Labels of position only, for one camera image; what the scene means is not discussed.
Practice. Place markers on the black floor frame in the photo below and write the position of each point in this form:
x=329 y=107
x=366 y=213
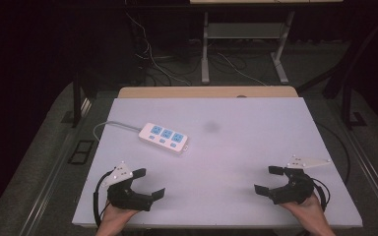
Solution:
x=81 y=152

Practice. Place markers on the person's right hand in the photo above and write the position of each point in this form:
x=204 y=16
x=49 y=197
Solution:
x=311 y=213

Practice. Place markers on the wooden table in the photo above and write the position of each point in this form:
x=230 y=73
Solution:
x=190 y=92

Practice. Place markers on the black metal stand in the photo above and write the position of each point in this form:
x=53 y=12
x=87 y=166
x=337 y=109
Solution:
x=76 y=105
x=347 y=105

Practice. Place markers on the aluminium floor rail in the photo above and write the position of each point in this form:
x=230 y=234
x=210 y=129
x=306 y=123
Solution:
x=50 y=183
x=374 y=177

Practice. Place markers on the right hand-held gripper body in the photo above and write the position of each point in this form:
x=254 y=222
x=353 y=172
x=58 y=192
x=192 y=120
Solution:
x=295 y=191

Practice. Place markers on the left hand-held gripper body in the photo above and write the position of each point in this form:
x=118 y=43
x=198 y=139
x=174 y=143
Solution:
x=124 y=196

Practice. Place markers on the white table board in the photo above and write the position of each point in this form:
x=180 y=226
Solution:
x=226 y=170

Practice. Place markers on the white power strip blue sockets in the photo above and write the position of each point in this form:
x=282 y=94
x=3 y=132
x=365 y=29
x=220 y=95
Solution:
x=164 y=138

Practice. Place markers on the person's left hand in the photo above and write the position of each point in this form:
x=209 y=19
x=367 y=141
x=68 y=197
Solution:
x=114 y=219

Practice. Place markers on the desk with grey metal frame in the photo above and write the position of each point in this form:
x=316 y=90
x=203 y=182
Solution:
x=242 y=30

